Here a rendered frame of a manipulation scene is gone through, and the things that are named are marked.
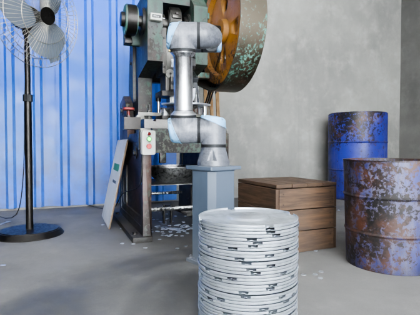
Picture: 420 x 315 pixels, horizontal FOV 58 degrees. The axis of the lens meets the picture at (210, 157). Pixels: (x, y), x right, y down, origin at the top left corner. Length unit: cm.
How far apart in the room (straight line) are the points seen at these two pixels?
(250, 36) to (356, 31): 279
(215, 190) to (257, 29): 111
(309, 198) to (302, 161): 239
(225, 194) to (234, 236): 73
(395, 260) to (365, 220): 20
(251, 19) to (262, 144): 197
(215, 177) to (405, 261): 86
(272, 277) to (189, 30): 110
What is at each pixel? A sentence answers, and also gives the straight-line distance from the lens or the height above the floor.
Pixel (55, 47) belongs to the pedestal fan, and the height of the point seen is 115.
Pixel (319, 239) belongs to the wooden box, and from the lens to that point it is 209.
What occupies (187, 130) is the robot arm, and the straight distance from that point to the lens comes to 171.
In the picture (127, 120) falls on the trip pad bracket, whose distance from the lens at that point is 219.
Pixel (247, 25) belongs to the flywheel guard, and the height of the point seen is 125.
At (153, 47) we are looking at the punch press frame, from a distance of 242.
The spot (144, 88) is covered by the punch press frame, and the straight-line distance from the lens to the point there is 267.
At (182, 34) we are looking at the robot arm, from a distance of 172.
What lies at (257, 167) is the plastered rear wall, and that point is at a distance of 408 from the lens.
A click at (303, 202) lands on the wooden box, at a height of 25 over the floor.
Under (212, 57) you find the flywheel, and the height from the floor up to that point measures 120.
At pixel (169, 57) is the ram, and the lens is 248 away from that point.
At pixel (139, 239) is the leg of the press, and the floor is 2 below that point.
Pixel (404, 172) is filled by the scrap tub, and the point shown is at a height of 43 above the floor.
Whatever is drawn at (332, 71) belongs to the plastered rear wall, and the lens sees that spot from 471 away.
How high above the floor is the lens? 54
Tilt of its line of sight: 2 degrees down
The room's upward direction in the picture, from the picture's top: straight up
